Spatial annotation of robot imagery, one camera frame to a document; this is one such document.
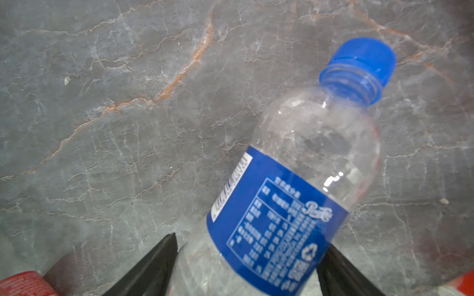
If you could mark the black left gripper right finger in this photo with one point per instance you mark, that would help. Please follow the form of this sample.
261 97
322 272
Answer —
339 277

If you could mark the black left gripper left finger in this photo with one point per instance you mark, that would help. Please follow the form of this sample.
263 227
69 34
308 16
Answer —
151 275

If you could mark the white red label bottle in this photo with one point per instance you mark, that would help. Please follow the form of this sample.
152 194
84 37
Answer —
461 286

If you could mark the red cap small bottle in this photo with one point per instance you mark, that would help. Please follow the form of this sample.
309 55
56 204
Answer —
29 283

